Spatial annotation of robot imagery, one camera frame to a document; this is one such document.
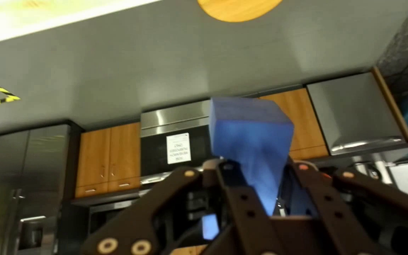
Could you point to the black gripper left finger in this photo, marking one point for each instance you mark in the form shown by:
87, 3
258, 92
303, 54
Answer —
159, 221

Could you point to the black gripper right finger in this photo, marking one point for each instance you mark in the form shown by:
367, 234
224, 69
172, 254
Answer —
360, 215

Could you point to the blue curved square block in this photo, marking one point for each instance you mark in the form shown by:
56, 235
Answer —
257, 135

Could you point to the white paper sign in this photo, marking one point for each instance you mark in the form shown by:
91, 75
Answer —
179, 147

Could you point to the built-in black microwave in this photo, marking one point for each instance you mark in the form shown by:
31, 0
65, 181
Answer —
156, 125

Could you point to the stainless steel range hood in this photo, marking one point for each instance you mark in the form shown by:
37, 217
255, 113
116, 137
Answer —
354, 115

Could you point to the stainless steel refrigerator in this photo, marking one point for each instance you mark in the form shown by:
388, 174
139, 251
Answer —
37, 181

